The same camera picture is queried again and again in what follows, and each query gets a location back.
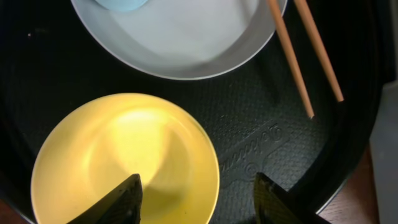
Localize yellow bowl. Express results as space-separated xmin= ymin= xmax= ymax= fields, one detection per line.
xmin=30 ymin=93 xmax=220 ymax=223

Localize grey round plate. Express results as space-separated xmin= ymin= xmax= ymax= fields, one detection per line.
xmin=72 ymin=0 xmax=275 ymax=80

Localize round black serving tray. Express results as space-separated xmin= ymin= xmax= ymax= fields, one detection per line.
xmin=1 ymin=1 xmax=395 ymax=223

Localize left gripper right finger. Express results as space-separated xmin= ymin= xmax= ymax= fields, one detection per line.
xmin=253 ymin=172 xmax=330 ymax=224

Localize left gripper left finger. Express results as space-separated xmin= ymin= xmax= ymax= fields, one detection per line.
xmin=69 ymin=174 xmax=143 ymax=224

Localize light blue cup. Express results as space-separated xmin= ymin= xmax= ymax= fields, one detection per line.
xmin=95 ymin=0 xmax=148 ymax=12

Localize wooden chopstick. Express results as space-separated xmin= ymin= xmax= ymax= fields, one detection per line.
xmin=294 ymin=0 xmax=344 ymax=102
xmin=267 ymin=0 xmax=315 ymax=119

